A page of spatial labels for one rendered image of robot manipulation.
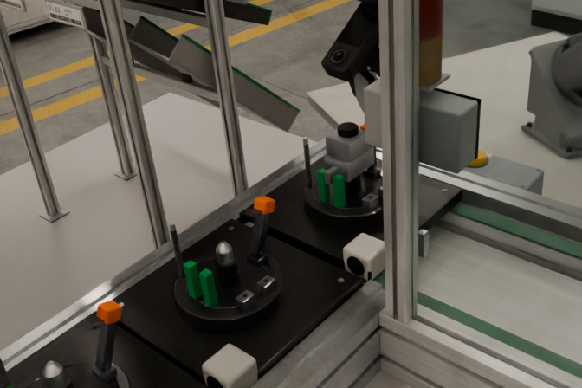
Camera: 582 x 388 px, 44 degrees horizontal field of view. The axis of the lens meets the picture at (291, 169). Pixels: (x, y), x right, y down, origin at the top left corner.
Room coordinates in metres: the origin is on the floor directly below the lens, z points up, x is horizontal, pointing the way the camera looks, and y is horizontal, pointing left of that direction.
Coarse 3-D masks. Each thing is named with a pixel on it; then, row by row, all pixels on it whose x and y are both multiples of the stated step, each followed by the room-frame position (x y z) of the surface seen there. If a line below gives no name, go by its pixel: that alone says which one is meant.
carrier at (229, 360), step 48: (240, 240) 0.83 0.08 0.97; (144, 288) 0.74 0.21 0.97; (192, 288) 0.69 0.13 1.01; (240, 288) 0.70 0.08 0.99; (288, 288) 0.71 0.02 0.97; (336, 288) 0.70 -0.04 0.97; (144, 336) 0.65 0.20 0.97; (192, 336) 0.64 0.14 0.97; (240, 336) 0.64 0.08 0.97; (288, 336) 0.63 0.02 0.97; (240, 384) 0.56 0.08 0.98
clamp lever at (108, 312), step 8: (104, 304) 0.60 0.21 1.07; (112, 304) 0.60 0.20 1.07; (104, 312) 0.59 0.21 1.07; (112, 312) 0.59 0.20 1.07; (120, 312) 0.59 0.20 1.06; (88, 320) 0.58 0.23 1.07; (96, 320) 0.58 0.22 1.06; (104, 320) 0.58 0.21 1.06; (112, 320) 0.58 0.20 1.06; (104, 328) 0.59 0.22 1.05; (112, 328) 0.59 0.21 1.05; (104, 336) 0.58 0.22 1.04; (112, 336) 0.58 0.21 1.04; (104, 344) 0.58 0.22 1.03; (112, 344) 0.58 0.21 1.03; (104, 352) 0.58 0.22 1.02; (112, 352) 0.58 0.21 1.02; (96, 360) 0.58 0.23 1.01; (104, 360) 0.57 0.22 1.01; (104, 368) 0.57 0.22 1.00
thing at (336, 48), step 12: (360, 12) 0.95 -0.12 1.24; (372, 12) 0.94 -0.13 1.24; (348, 24) 0.94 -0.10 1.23; (360, 24) 0.93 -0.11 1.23; (372, 24) 0.92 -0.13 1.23; (348, 36) 0.92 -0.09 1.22; (360, 36) 0.91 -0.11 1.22; (372, 36) 0.91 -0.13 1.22; (336, 48) 0.91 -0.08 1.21; (348, 48) 0.90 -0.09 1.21; (360, 48) 0.90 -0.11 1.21; (372, 48) 0.91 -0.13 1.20; (324, 60) 0.90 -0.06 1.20; (336, 60) 0.89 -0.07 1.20; (348, 60) 0.89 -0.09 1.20; (360, 60) 0.89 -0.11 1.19; (336, 72) 0.88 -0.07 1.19; (348, 72) 0.88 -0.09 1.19
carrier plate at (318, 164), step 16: (320, 160) 1.02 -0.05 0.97; (304, 176) 0.98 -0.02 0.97; (272, 192) 0.94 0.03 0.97; (288, 192) 0.94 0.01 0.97; (288, 208) 0.89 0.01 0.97; (304, 208) 0.89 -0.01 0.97; (272, 224) 0.86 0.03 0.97; (288, 224) 0.85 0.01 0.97; (304, 224) 0.85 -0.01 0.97; (320, 224) 0.85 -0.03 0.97; (288, 240) 0.83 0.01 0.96; (304, 240) 0.81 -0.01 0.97; (320, 240) 0.81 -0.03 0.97; (336, 240) 0.80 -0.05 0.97; (320, 256) 0.79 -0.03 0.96; (336, 256) 0.77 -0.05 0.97; (368, 272) 0.73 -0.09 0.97
